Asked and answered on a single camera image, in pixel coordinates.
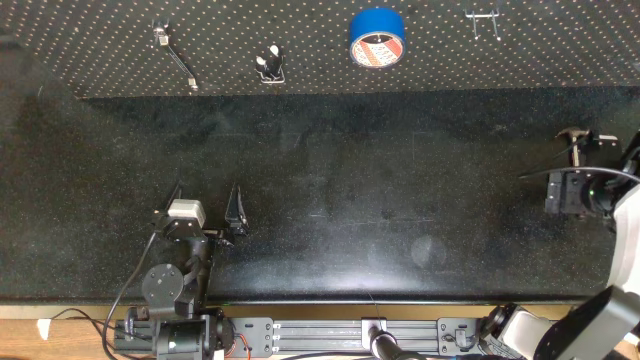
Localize black pegboard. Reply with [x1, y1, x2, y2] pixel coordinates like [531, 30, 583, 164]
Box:
[0, 0, 640, 100]

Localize mounting rail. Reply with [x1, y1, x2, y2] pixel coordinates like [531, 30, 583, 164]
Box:
[113, 304, 501, 360]

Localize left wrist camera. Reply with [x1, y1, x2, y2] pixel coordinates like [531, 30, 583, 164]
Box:
[167, 198, 207, 229]

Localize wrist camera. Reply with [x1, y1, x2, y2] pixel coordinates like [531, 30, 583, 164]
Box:
[167, 198, 207, 229]
[593, 132, 622, 151]

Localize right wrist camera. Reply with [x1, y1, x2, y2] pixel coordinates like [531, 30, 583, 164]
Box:
[593, 132, 622, 151]

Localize roll of blue tape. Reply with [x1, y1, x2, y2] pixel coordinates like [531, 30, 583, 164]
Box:
[348, 6, 407, 70]

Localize black cable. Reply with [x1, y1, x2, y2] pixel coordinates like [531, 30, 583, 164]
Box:
[518, 166, 640, 184]
[101, 232, 159, 360]

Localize hammer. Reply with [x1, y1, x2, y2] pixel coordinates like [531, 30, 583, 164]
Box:
[556, 127, 592, 171]

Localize pliers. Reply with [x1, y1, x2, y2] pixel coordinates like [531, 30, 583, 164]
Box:
[254, 43, 286, 82]

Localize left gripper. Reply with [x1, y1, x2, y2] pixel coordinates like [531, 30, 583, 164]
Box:
[152, 182, 250, 246]

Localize wrench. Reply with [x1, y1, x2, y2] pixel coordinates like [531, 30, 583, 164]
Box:
[152, 27, 200, 93]

